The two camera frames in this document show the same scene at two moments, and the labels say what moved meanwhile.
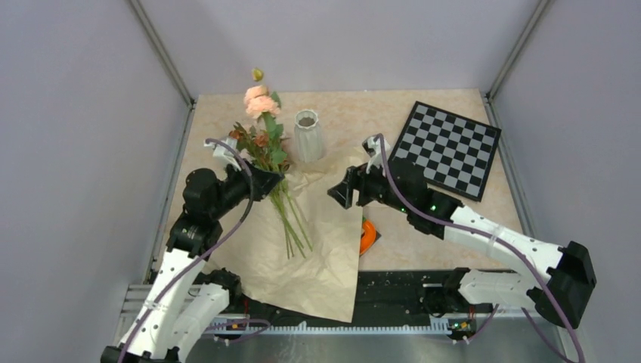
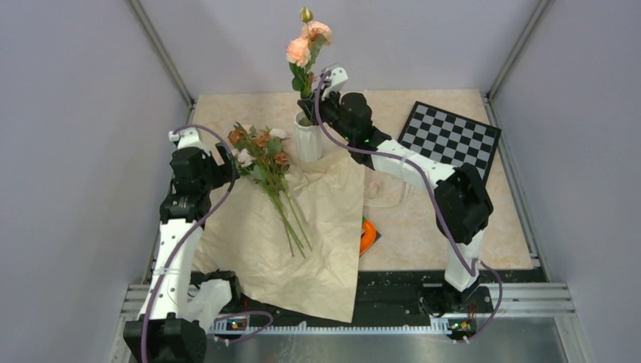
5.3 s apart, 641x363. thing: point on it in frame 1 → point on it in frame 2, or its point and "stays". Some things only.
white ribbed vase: x=308 y=135 stays
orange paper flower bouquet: x=298 y=247 stays
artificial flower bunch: x=264 y=148 stays
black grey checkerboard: x=453 y=152 stays
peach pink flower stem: x=261 y=102 → x=301 y=53
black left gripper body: x=234 y=189 → x=216 y=175
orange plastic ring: x=369 y=237 stays
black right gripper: x=358 y=178 → x=308 y=106
